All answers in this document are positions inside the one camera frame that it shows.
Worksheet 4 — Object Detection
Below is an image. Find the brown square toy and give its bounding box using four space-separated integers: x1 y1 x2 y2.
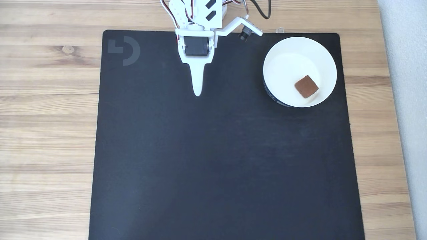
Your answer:
294 75 319 99

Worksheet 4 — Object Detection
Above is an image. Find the white bowl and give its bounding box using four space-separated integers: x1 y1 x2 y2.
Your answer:
263 37 337 108

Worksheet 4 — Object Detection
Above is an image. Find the black desk mat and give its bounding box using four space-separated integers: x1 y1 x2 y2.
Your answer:
88 30 366 240

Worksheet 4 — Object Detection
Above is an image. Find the small camera on white bracket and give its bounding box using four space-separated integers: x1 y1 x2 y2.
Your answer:
238 15 263 42

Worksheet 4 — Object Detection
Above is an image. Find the black cable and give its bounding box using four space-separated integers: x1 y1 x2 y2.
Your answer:
250 0 271 20

